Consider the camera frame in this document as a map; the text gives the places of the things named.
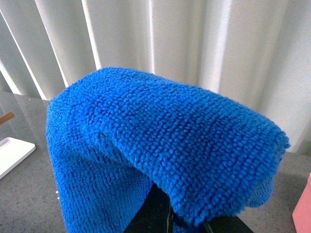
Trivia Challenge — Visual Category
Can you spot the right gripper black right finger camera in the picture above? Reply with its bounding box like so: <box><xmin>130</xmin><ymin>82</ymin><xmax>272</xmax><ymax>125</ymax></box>
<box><xmin>203</xmin><ymin>216</ymin><xmax>253</xmax><ymax>233</ymax></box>

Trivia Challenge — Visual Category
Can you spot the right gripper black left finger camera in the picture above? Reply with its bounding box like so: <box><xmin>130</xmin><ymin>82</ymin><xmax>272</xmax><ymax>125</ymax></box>
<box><xmin>124</xmin><ymin>184</ymin><xmax>173</xmax><ymax>233</ymax></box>

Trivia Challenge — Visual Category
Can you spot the blue microfiber cloth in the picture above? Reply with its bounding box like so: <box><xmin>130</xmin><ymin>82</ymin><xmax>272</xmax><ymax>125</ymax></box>
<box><xmin>46</xmin><ymin>67</ymin><xmax>289</xmax><ymax>233</ymax></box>

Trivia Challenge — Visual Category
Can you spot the pink plastic box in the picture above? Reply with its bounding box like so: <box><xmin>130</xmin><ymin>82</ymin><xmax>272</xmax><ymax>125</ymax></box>
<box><xmin>292</xmin><ymin>175</ymin><xmax>311</xmax><ymax>233</ymax></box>

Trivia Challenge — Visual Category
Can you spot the white rack with wooden rods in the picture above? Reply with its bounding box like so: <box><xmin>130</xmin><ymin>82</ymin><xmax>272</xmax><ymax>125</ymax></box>
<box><xmin>0</xmin><ymin>112</ymin><xmax>36</xmax><ymax>180</ymax></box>

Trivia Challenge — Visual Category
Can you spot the white pleated curtain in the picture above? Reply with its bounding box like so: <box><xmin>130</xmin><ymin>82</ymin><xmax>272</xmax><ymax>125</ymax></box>
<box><xmin>0</xmin><ymin>0</ymin><xmax>311</xmax><ymax>155</ymax></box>

